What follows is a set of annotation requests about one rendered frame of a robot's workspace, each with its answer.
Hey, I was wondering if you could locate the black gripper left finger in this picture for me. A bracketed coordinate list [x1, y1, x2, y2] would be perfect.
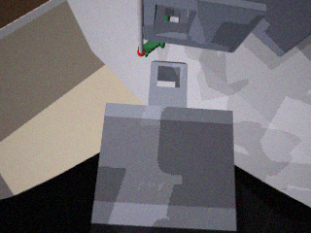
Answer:
[0, 152, 100, 233]

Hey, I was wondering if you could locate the grey pin with red cap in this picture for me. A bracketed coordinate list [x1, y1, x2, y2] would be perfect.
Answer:
[137, 0, 145, 56]

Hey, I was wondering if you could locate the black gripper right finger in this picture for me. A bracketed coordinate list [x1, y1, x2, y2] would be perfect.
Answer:
[234, 165, 311, 233]

